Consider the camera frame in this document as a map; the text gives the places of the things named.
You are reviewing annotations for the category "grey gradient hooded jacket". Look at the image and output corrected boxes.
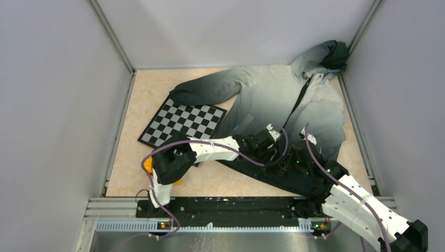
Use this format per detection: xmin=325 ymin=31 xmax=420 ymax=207
xmin=169 ymin=39 xmax=351 ymax=196

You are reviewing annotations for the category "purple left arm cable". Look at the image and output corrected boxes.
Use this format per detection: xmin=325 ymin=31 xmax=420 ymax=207
xmin=141 ymin=124 xmax=289 ymax=240

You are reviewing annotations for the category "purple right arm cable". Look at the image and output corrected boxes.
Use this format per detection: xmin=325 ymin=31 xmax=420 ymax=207
xmin=304 ymin=122 xmax=392 ymax=252

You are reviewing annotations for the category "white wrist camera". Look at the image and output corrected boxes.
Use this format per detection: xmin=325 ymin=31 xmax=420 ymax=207
xmin=300 ymin=128 xmax=317 ymax=145
xmin=266 ymin=124 xmax=281 ymax=142

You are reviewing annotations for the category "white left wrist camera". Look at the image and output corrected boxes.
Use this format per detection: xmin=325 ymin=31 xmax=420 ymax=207
xmin=266 ymin=124 xmax=281 ymax=142

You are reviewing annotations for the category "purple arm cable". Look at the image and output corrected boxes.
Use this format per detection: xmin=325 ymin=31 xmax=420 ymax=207
xmin=304 ymin=122 xmax=392 ymax=252
xmin=141 ymin=124 xmax=289 ymax=240

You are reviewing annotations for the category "black white checkerboard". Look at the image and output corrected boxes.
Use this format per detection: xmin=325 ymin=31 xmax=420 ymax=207
xmin=137 ymin=96 xmax=227 ymax=148

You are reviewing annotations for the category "grey cable duct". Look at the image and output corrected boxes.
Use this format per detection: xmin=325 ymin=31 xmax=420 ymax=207
xmin=96 ymin=220 xmax=314 ymax=233

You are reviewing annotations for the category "yellow block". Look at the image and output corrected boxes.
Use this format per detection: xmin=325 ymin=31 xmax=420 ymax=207
xmin=143 ymin=157 xmax=153 ymax=174

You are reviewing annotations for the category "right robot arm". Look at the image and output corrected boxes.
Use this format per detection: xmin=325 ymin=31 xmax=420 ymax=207
xmin=279 ymin=143 xmax=428 ymax=251

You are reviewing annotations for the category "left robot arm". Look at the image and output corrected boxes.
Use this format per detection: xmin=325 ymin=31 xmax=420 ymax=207
xmin=142 ymin=125 xmax=282 ymax=217

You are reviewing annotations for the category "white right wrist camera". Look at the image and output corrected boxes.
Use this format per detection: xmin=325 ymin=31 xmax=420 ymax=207
xmin=300 ymin=128 xmax=317 ymax=145

